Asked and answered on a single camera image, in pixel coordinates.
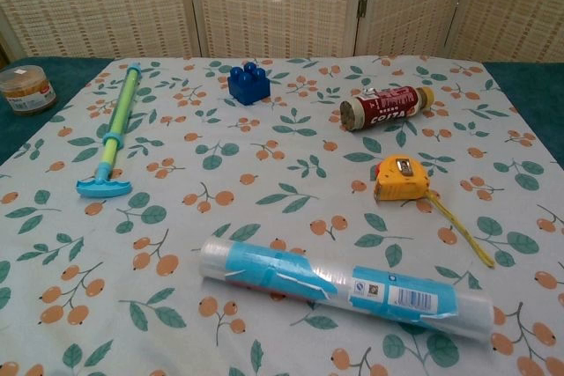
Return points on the yellow tape measure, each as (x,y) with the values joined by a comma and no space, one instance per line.
(401,182)

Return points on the blue plastic building block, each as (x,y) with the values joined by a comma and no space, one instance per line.
(247,87)

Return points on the cling film roll blue label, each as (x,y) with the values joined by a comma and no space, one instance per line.
(308,279)

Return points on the red labelled drink bottle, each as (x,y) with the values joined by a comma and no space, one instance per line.
(388,107)

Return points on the woven folding screen panel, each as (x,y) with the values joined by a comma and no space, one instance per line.
(88,2)
(515,6)
(414,2)
(277,2)

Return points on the blue green toy water pump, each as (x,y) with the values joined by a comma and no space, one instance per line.
(115,129)

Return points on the brass screen hinge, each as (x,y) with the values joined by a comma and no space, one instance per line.
(362,6)

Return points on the clear plastic jar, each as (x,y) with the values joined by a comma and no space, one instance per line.
(27,92)

